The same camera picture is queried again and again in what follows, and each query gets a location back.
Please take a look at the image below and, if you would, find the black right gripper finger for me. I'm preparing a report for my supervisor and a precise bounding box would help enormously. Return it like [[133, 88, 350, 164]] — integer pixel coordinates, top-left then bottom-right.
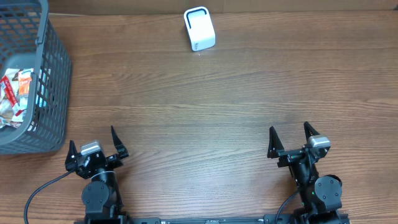
[[303, 121, 320, 142], [267, 126, 284, 159]]

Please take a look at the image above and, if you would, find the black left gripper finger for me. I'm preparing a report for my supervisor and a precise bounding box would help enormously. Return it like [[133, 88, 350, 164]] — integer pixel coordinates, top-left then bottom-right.
[[111, 126, 129, 159], [65, 140, 78, 170]]

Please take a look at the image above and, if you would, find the dried food snack bag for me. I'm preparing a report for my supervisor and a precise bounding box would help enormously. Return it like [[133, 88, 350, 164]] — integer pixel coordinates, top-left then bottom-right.
[[1, 68, 29, 128]]

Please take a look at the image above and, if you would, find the orange tissue packet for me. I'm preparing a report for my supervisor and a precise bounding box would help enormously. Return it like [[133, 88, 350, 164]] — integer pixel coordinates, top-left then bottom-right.
[[18, 68, 34, 96]]

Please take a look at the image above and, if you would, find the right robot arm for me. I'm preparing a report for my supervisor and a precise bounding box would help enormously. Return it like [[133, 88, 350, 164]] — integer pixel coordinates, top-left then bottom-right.
[[267, 121, 350, 224]]

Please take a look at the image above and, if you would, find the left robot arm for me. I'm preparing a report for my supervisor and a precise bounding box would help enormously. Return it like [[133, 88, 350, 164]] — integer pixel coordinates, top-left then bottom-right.
[[65, 127, 132, 223]]

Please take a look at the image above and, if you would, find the white barcode scanner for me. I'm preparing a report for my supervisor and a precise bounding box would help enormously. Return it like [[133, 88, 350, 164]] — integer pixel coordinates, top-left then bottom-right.
[[183, 6, 216, 52]]

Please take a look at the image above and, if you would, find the grey plastic mesh basket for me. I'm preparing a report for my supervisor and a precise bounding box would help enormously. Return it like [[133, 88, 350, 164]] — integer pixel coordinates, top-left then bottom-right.
[[1, 0, 72, 154]]

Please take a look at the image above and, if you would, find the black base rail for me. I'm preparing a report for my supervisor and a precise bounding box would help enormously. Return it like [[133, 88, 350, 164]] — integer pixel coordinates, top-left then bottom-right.
[[129, 214, 351, 224]]

